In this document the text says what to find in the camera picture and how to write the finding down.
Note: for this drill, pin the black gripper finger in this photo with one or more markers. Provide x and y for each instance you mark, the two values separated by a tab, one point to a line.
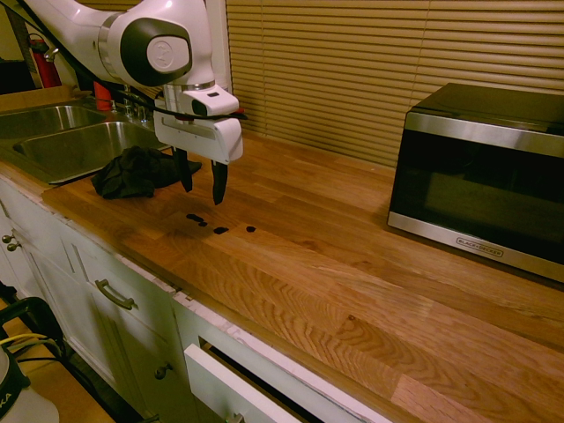
185	172
219	183

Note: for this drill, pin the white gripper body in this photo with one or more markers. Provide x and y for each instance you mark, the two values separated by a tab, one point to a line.
202	136

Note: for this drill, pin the black cloth rag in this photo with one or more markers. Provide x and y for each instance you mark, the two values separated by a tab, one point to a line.
132	174

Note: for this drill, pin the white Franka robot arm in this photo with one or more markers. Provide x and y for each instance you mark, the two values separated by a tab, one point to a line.
132	26

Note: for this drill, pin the chrome sink faucet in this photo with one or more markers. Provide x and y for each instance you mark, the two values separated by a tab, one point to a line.
132	108

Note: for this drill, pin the red spray bottle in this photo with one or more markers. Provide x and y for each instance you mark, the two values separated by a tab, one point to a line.
102	97

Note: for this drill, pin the stainless steel double sink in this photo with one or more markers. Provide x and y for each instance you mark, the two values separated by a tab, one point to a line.
75	145

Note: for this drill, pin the narrow beige window blinds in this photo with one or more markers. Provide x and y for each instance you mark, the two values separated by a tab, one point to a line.
114	3

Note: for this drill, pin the wide beige window blinds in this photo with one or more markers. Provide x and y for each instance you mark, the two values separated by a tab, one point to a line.
352	66

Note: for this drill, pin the red fire extinguisher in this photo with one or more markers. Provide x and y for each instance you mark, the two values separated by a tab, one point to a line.
46	66

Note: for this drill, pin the white kitchen cabinet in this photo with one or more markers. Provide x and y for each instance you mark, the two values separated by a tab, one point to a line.
88	317

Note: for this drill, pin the round metal cabinet knob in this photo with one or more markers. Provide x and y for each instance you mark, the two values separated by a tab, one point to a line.
6	239
164	371
13	246

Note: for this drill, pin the open white drawer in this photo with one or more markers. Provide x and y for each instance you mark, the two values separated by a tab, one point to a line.
229	388

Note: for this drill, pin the black steel microwave oven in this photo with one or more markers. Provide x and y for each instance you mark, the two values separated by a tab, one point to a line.
476	176

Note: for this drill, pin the black stand frame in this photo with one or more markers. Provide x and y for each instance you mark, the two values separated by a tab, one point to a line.
39	313

